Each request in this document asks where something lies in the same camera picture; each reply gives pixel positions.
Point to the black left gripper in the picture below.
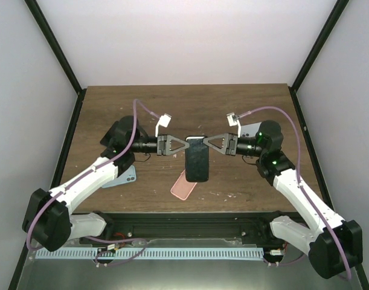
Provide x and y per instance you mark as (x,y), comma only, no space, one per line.
(164,144)

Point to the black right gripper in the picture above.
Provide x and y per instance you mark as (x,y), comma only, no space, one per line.
(226,144)

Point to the black phone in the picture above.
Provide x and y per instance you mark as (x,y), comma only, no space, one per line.
(197,160)

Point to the white phone dual camera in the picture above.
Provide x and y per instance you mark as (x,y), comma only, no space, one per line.
(249,130)

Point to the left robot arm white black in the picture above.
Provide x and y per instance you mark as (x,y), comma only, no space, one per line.
(50,218)

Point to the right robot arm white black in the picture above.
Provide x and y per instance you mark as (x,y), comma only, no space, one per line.
(331,243)

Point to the pink phone case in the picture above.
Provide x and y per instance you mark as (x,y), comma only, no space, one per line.
(182,189)

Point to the light blue phone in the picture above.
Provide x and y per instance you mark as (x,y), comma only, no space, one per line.
(127,177)

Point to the dark blue phone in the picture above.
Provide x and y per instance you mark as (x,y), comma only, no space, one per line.
(108,135)

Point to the light blue slotted strip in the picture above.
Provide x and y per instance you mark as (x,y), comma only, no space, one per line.
(86,253)

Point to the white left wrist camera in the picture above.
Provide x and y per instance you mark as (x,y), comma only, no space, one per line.
(163,121)

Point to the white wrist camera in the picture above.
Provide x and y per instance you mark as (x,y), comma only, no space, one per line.
(233,121)
(163,121)

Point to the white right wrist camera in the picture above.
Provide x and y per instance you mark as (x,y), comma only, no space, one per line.
(233,121)

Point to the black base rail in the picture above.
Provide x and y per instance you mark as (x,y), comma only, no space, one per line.
(251,227)

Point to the black frame post right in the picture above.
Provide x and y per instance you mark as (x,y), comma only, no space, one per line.
(319,43)

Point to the black frame post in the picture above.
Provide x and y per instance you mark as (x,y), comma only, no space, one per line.
(319,43)
(52,41)

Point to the black frame post left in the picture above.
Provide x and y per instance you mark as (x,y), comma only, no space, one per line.
(52,41)

